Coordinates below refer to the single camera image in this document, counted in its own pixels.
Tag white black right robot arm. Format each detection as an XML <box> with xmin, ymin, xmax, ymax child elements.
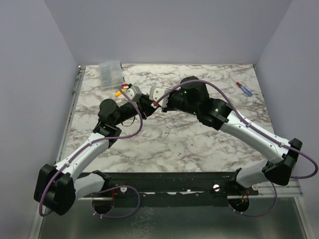
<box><xmin>157</xmin><ymin>76</ymin><xmax>302</xmax><ymax>195</ymax></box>

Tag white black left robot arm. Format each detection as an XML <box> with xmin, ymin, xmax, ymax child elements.
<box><xmin>34</xmin><ymin>95</ymin><xmax>158</xmax><ymax>217</ymax></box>

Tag clear plastic parts box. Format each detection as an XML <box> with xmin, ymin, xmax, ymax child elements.
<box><xmin>99</xmin><ymin>60</ymin><xmax>125</xmax><ymax>89</ymax></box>

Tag red blue screwdriver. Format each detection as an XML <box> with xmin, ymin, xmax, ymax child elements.
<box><xmin>230</xmin><ymin>76</ymin><xmax>253</xmax><ymax>97</ymax></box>

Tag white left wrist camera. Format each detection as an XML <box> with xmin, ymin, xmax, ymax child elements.
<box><xmin>126</xmin><ymin>86</ymin><xmax>142</xmax><ymax>103</ymax></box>

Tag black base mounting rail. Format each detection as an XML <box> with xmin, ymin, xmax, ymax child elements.
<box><xmin>82</xmin><ymin>168</ymin><xmax>260</xmax><ymax>209</ymax></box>

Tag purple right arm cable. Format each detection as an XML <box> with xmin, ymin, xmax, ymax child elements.
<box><xmin>152</xmin><ymin>81</ymin><xmax>319</xmax><ymax>218</ymax></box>

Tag aluminium extrusion frame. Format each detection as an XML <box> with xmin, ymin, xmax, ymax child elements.
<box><xmin>28</xmin><ymin>65</ymin><xmax>86</xmax><ymax>239</ymax></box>

